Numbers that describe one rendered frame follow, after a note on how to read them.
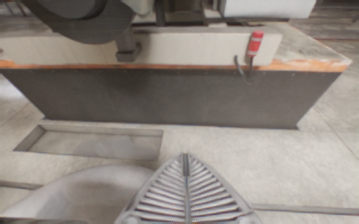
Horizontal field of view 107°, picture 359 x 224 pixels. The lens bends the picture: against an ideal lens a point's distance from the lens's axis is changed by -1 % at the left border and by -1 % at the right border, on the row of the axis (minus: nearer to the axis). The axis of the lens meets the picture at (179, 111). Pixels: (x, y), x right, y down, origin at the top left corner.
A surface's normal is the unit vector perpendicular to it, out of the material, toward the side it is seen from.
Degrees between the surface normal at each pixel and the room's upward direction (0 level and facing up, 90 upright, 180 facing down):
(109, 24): 90
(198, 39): 90
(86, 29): 90
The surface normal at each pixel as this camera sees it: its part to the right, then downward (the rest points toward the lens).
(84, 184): -0.03, -0.70
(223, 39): -0.07, 0.71
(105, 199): -0.03, 0.40
